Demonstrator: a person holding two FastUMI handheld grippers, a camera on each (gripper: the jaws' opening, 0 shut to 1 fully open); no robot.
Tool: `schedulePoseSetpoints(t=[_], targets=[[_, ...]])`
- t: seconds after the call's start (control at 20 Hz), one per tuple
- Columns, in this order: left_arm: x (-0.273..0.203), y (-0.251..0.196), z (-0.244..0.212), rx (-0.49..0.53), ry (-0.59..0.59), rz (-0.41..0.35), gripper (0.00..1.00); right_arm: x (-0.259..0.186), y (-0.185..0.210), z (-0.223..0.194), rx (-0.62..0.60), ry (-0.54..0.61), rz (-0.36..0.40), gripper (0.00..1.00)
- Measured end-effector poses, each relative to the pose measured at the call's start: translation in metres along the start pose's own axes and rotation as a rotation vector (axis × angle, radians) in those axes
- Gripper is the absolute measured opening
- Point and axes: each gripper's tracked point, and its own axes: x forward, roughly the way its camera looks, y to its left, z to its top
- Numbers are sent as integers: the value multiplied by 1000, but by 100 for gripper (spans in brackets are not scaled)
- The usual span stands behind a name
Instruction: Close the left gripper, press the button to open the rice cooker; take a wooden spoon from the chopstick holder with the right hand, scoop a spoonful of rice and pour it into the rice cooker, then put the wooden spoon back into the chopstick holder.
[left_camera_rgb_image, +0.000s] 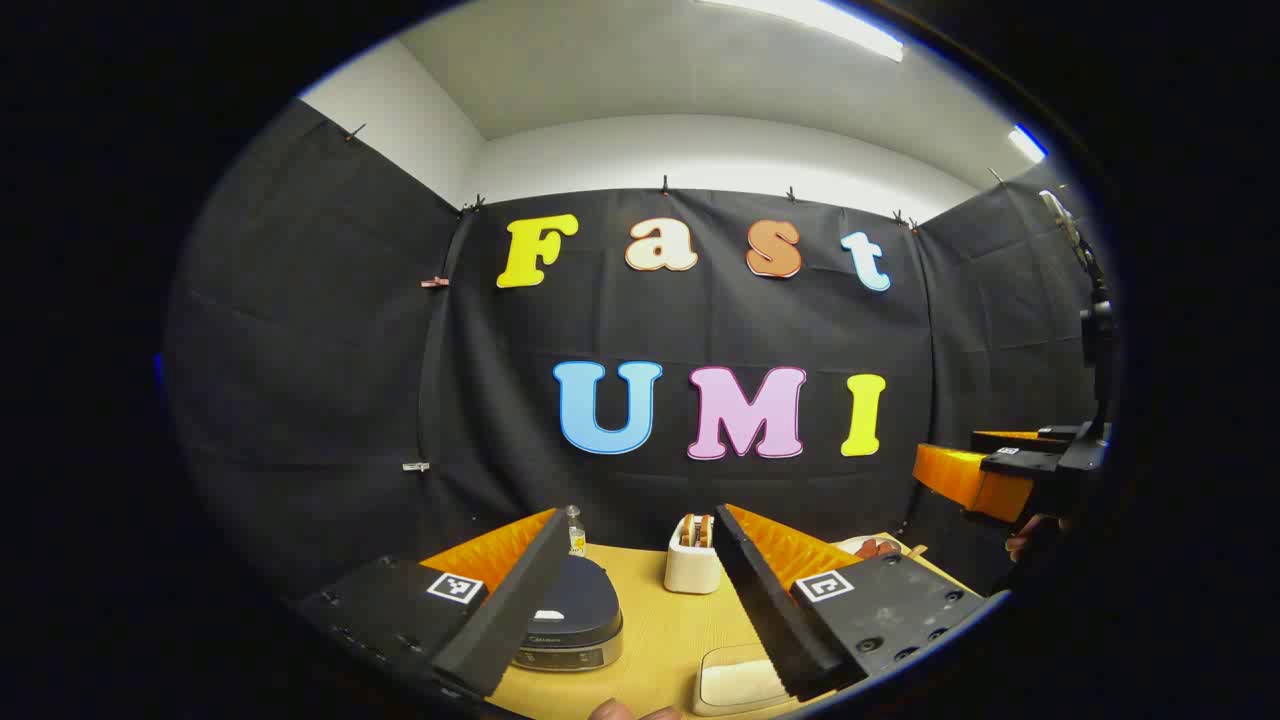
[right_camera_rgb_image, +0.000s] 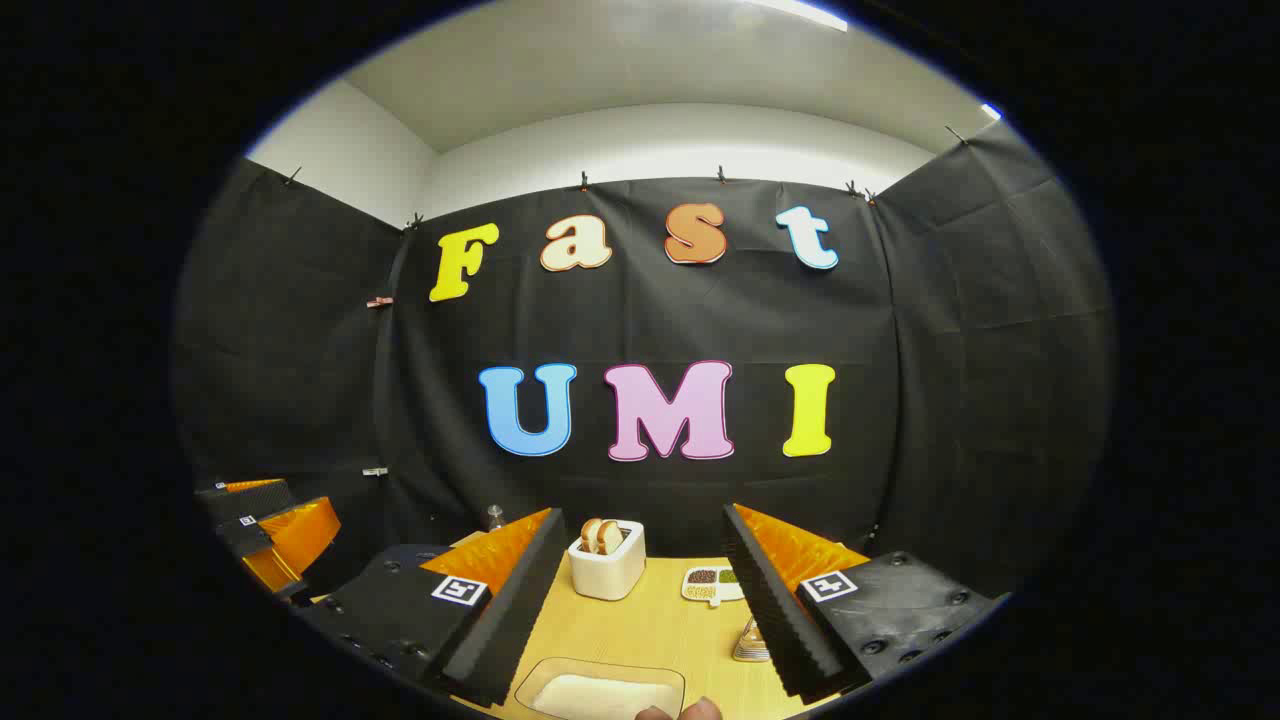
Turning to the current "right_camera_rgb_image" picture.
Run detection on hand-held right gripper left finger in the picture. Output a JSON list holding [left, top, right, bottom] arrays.
[[300, 507, 569, 709]]

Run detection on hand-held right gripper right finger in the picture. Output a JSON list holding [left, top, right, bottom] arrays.
[[722, 503, 1006, 706]]

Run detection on metal wire chopstick holder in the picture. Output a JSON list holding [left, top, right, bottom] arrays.
[[732, 615, 771, 663]]

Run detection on white rice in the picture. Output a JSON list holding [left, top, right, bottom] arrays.
[[530, 673, 681, 720]]

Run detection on white divided bean dish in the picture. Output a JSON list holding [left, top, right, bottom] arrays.
[[682, 566, 746, 608]]

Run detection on clear shallow tray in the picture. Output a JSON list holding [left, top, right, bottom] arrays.
[[513, 657, 687, 720]]

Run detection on white toaster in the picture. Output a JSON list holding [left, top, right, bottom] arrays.
[[568, 520, 647, 601]]

